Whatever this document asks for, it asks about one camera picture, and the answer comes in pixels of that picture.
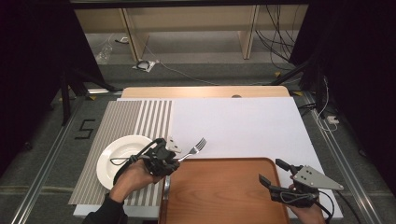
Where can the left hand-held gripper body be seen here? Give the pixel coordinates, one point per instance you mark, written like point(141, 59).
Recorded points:
point(160, 158)

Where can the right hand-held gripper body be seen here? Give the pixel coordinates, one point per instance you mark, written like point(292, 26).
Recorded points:
point(308, 183)

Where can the silver fork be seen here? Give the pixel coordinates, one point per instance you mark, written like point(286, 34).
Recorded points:
point(194, 150)

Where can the silver knife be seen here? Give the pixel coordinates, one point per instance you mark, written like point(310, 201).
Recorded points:
point(167, 186)

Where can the white plate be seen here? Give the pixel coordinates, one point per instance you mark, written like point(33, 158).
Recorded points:
point(124, 149)

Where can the wooden tray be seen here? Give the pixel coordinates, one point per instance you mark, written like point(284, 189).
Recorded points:
point(224, 193)

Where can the person's right hand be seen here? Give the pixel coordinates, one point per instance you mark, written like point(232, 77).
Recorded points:
point(306, 213)

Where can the person's left hand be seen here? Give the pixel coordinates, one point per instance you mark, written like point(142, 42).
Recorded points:
point(137, 179)

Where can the striped grey placemat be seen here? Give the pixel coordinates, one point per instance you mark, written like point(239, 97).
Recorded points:
point(124, 118)

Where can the white table sheet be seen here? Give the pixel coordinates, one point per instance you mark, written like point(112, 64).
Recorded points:
point(243, 124)

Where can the white power plug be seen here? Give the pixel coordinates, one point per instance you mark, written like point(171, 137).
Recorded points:
point(332, 119)

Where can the light wooden table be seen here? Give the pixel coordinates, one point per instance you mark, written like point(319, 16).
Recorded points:
point(202, 91)

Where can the black metal stand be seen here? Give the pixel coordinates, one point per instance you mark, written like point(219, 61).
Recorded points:
point(81, 84)
point(299, 71)

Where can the clear plastic bag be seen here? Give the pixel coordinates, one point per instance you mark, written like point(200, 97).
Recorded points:
point(104, 54)

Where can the black curtain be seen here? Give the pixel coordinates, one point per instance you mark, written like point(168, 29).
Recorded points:
point(31, 46)
point(358, 62)

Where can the beige wooden furniture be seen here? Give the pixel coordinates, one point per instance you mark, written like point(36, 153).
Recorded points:
point(186, 18)

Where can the aluminium floor rail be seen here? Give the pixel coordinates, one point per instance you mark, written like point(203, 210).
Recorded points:
point(342, 161)
point(40, 174)

